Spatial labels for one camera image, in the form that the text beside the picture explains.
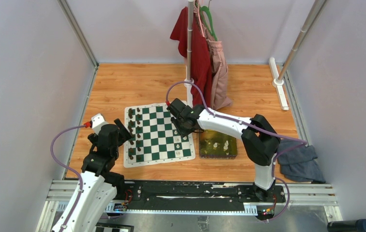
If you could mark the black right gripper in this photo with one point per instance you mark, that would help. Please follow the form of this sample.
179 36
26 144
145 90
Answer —
182 133

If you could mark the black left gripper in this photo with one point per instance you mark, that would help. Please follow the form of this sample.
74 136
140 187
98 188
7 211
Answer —
124 135

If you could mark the green white chess board mat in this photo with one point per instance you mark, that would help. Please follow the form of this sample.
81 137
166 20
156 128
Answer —
153 136

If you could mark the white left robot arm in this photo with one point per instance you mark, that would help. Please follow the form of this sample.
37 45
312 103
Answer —
97 185

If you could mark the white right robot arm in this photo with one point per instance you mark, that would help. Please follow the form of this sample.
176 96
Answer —
259 138

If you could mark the yellow tray of white pieces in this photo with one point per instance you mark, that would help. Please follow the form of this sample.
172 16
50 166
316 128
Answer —
209 137

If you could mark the white clothes rack pole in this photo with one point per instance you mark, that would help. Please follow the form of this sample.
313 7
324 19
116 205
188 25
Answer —
188 63

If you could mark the pink hanging garment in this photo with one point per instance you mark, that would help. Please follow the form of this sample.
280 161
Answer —
219 67

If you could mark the red hanging garment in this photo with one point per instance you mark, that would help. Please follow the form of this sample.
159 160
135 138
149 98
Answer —
200 70

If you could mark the white rack foot right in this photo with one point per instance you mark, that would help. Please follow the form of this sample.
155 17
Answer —
278 84

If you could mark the green clothes hanger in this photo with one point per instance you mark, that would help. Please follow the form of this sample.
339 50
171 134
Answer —
206 16

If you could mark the grey cloth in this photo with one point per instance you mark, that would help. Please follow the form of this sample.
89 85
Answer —
298 162

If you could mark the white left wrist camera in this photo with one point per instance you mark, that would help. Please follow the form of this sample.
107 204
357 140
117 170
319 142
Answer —
98 122

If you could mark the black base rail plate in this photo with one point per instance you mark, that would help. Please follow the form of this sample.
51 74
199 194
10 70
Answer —
188 196

